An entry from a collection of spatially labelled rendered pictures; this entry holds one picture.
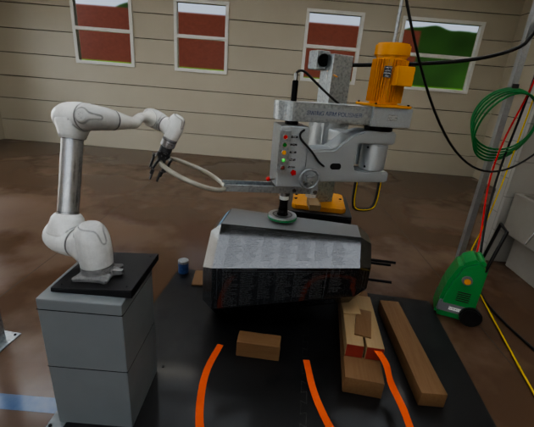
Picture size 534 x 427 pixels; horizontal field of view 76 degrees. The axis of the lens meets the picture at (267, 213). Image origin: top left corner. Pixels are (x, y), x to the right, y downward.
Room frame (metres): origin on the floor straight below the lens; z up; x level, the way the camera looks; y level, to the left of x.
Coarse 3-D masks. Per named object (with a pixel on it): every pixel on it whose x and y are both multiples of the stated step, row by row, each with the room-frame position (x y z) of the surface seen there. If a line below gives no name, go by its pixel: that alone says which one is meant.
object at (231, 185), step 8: (224, 184) 2.25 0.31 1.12; (232, 184) 2.37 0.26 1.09; (240, 184) 2.38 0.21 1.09; (248, 184) 2.40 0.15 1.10; (256, 184) 2.41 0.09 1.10; (264, 184) 2.43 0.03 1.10; (272, 184) 2.44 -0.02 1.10; (304, 184) 2.50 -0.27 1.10; (272, 192) 2.33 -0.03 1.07; (280, 192) 2.34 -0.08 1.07; (288, 192) 2.36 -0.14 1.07; (296, 192) 2.37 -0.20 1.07; (304, 192) 2.39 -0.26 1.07
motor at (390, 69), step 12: (384, 48) 2.49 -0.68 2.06; (396, 48) 2.46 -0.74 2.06; (408, 48) 2.49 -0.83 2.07; (372, 60) 2.60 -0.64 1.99; (384, 60) 2.50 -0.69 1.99; (396, 60) 2.48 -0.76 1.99; (372, 72) 2.55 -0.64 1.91; (384, 72) 2.44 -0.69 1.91; (396, 72) 2.43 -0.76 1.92; (408, 72) 2.42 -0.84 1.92; (372, 84) 2.53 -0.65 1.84; (384, 84) 2.47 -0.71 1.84; (396, 84) 2.41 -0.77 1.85; (408, 84) 2.43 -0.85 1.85; (372, 96) 2.51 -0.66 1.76; (384, 96) 2.48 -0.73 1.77; (396, 96) 2.47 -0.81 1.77; (408, 108) 2.47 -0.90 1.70
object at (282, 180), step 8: (280, 128) 2.31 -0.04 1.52; (288, 128) 2.30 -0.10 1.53; (296, 128) 2.31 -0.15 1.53; (304, 128) 2.32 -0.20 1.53; (304, 136) 2.33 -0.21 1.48; (272, 144) 2.47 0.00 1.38; (272, 152) 2.45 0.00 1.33; (296, 152) 2.31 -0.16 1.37; (304, 152) 2.33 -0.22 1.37; (272, 160) 2.43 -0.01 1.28; (296, 160) 2.32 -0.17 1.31; (304, 160) 2.33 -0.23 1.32; (272, 168) 2.42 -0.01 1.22; (288, 168) 2.30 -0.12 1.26; (296, 168) 2.32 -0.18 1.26; (304, 168) 2.34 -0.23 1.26; (272, 176) 2.40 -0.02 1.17; (280, 176) 2.29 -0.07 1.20; (288, 176) 2.31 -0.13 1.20; (296, 176) 2.32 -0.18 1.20; (280, 184) 2.29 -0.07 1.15; (288, 184) 2.31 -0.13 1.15; (296, 184) 2.32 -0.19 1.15
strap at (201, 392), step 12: (216, 348) 1.91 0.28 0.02; (384, 360) 1.71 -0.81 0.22; (204, 372) 1.69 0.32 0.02; (312, 372) 1.77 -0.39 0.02; (204, 384) 1.60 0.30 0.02; (312, 384) 1.67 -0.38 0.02; (312, 396) 1.57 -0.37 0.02; (396, 396) 1.53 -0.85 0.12; (324, 408) 1.50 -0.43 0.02; (324, 420) 1.42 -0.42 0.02; (408, 420) 1.41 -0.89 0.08
